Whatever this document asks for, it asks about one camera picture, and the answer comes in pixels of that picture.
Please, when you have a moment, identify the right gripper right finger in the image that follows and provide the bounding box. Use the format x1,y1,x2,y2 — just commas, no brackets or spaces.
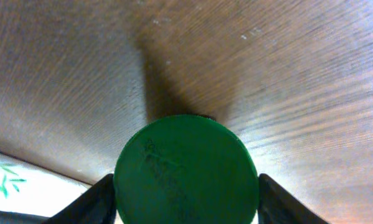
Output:
257,174,328,224

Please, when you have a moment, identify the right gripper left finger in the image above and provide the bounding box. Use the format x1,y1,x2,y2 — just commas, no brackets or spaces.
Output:
43,174,116,224

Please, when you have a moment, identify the green lid jar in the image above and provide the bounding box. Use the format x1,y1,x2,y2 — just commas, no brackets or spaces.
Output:
113,115,259,223

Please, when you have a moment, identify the white floral tube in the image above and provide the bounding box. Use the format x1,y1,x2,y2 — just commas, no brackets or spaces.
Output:
0,154,90,217

